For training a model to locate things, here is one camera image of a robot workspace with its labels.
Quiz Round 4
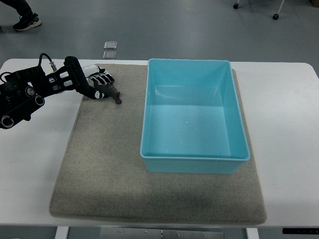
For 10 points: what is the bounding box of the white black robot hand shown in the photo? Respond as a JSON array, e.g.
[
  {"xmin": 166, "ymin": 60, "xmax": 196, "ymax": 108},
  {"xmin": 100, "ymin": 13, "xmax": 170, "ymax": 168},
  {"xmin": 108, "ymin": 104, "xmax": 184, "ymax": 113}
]
[{"xmin": 60, "ymin": 56, "xmax": 115, "ymax": 100}]

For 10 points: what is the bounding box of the brown toy hippo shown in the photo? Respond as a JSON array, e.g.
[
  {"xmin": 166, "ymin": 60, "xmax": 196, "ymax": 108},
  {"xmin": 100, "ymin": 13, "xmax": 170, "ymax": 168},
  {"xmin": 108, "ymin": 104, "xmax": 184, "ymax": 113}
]
[{"xmin": 94, "ymin": 82, "xmax": 122, "ymax": 105}]

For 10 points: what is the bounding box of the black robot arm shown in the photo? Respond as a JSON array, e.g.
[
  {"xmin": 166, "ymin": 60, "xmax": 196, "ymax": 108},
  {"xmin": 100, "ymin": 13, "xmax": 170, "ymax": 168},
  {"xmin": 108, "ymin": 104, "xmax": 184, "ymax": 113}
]
[{"xmin": 0, "ymin": 65, "xmax": 74, "ymax": 129}]

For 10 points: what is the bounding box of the blue plastic box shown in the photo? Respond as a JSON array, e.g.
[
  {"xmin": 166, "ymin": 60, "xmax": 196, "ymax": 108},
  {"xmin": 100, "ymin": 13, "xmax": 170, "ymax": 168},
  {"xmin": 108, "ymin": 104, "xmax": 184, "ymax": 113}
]
[{"xmin": 140, "ymin": 59, "xmax": 251, "ymax": 174}]

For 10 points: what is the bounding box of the lower floor outlet plate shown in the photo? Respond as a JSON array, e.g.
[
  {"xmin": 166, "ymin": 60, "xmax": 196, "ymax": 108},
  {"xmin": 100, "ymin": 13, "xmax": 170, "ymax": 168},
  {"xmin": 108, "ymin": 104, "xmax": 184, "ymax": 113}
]
[{"xmin": 103, "ymin": 51, "xmax": 117, "ymax": 60}]

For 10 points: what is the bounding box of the floor outlet plate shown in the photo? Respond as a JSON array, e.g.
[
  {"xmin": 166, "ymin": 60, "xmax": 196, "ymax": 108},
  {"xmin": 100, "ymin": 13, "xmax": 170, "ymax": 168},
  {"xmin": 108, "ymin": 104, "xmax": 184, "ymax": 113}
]
[
  {"xmin": 103, "ymin": 41, "xmax": 118, "ymax": 50},
  {"xmin": 103, "ymin": 51, "xmax": 117, "ymax": 60}
]

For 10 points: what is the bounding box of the upper floor outlet plate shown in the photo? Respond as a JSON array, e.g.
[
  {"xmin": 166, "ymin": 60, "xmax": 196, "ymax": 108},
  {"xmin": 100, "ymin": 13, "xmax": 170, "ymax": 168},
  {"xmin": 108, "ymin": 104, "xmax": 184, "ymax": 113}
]
[{"xmin": 103, "ymin": 41, "xmax": 118, "ymax": 50}]

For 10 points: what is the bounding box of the person in dark clothes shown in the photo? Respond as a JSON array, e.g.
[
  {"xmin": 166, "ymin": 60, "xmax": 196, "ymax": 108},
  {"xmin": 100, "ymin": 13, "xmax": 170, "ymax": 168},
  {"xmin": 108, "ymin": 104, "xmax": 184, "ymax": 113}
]
[{"xmin": 1, "ymin": 0, "xmax": 41, "ymax": 31}]

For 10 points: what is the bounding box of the grey felt mat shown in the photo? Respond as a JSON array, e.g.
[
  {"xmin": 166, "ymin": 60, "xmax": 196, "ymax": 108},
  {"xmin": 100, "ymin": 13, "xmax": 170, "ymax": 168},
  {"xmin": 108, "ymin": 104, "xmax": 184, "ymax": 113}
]
[{"xmin": 49, "ymin": 64, "xmax": 267, "ymax": 225}]

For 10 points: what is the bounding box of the black table control panel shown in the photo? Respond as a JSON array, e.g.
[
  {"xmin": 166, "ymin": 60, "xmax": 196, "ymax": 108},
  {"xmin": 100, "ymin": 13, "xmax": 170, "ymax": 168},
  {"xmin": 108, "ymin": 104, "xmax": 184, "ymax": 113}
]
[{"xmin": 282, "ymin": 228, "xmax": 319, "ymax": 235}]

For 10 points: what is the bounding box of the metal table frame bar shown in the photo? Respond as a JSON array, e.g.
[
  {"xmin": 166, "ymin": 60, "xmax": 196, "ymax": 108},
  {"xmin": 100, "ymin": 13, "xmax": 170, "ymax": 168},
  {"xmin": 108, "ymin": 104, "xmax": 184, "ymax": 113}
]
[{"xmin": 100, "ymin": 228, "xmax": 224, "ymax": 239}]

